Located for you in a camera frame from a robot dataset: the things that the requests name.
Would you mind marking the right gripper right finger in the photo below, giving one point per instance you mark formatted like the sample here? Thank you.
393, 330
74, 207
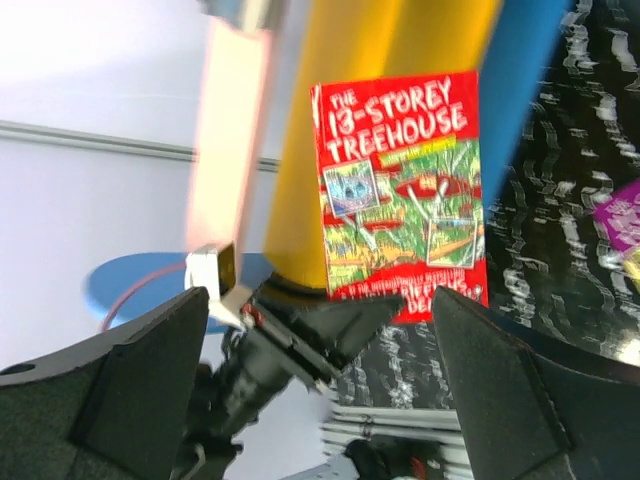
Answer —
531, 406

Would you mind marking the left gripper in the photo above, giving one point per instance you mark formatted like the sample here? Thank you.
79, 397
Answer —
311, 339

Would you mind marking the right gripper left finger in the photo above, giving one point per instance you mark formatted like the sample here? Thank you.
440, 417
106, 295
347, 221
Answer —
110, 407

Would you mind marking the red 13-Storey Treehouse book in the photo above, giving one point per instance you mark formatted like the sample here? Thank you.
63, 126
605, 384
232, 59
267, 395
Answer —
400, 188

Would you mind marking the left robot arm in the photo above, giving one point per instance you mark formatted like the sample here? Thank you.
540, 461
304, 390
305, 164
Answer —
214, 420

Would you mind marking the blue pink yellow bookshelf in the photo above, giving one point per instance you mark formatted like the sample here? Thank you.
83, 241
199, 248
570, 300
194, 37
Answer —
347, 41

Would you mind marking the purple 117-Storey Treehouse book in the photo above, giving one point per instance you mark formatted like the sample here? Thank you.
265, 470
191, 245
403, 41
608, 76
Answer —
620, 217

